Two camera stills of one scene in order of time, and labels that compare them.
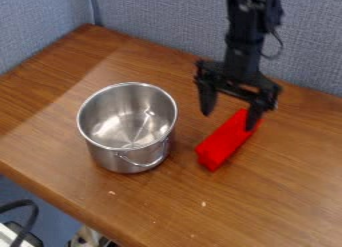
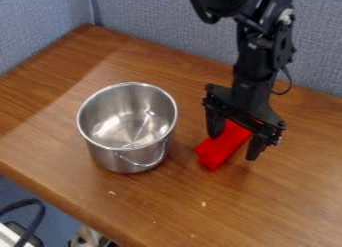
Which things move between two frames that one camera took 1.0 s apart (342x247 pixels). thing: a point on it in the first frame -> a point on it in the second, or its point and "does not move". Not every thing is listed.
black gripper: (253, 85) -> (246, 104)
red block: (225, 140) does not move
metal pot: (126, 120) does not move
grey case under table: (15, 236) does not move
